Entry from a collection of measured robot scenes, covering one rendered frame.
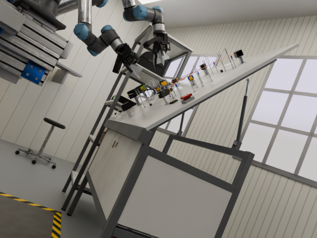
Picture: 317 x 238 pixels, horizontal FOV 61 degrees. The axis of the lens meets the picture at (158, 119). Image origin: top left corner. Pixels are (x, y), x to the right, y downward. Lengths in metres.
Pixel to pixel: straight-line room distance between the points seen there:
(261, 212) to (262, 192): 0.19
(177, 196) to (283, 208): 1.70
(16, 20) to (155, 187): 0.95
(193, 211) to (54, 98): 3.62
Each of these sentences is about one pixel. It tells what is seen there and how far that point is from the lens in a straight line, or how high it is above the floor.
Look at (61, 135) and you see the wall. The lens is 4.84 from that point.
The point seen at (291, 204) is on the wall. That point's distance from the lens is 2.92.
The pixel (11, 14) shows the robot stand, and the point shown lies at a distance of 1.32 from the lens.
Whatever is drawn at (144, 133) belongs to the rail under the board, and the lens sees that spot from 1.27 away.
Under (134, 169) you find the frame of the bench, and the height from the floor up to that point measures 0.67.
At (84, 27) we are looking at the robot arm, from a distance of 1.54.
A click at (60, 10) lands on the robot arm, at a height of 1.37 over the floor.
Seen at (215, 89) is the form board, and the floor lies 1.20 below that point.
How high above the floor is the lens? 0.79
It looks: 6 degrees up
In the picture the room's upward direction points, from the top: 25 degrees clockwise
